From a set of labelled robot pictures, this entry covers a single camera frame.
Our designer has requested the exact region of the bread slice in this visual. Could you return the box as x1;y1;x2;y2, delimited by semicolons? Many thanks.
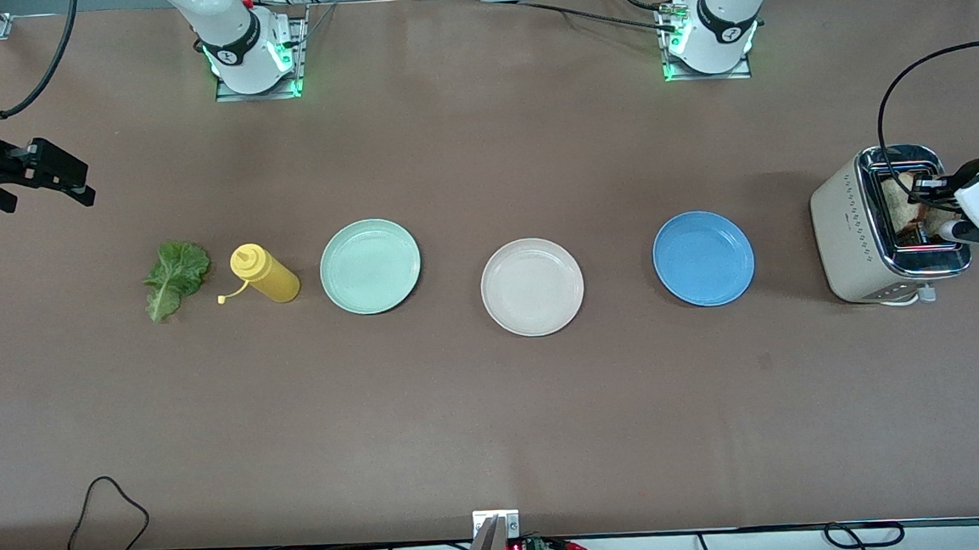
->
916;194;960;239
880;173;930;235

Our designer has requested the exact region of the green lettuce leaf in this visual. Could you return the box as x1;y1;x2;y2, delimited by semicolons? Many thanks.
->
140;239;215;324

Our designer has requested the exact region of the yellow mustard squeeze bottle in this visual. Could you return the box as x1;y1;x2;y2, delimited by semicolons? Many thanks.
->
214;240;303;309

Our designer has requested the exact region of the blue plate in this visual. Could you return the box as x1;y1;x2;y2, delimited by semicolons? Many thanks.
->
650;207;758;311

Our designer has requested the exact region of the pale green plate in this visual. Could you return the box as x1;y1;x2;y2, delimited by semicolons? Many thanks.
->
316;216;425;318

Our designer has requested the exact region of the beige plate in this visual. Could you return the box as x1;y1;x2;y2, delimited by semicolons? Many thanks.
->
478;234;588;341

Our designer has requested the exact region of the beige and chrome toaster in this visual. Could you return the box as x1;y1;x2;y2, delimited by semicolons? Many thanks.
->
806;140;976;313

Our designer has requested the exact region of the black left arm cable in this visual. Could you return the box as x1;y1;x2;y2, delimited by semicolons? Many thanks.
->
871;39;979;218

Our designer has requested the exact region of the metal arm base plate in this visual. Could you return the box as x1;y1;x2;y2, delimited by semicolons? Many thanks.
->
209;3;316;104
658;0;755;85

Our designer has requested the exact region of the black oval cable loop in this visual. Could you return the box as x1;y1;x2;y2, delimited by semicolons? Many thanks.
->
823;519;906;550

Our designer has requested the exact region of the black cable across table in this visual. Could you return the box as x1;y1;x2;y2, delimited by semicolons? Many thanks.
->
481;0;681;47

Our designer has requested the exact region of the small metal mounting bracket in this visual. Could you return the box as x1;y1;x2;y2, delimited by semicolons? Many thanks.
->
472;508;522;542

